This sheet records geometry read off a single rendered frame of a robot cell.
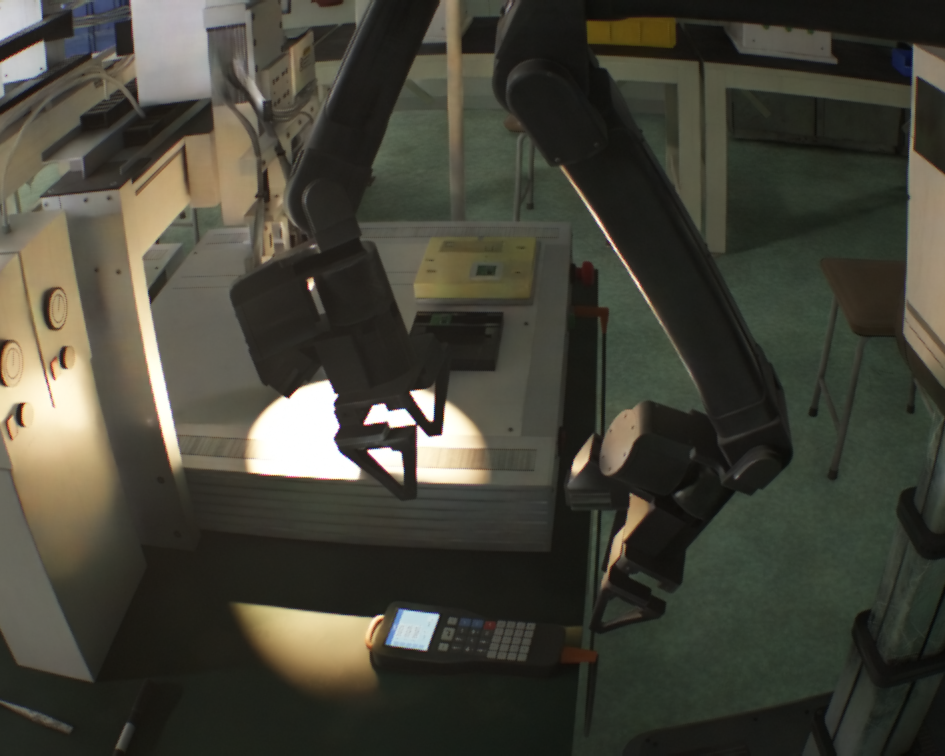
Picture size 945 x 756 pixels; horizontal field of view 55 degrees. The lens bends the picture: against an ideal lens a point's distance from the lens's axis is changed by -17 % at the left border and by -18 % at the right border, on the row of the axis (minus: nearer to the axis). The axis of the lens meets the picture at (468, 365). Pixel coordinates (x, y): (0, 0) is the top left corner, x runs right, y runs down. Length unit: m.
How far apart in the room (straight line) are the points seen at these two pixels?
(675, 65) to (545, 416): 2.39
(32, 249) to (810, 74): 2.99
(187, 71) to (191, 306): 0.53
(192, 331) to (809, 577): 1.46
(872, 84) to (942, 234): 2.72
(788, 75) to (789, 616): 2.00
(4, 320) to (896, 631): 1.03
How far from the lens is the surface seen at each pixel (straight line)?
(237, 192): 1.23
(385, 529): 1.22
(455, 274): 1.52
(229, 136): 1.21
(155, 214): 1.15
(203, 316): 1.58
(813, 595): 2.31
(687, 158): 3.63
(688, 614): 2.24
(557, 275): 1.59
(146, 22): 1.22
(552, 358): 1.38
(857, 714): 1.34
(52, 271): 1.03
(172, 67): 1.21
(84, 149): 1.15
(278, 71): 1.21
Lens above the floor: 1.54
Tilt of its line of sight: 30 degrees down
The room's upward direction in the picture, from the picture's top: 3 degrees counter-clockwise
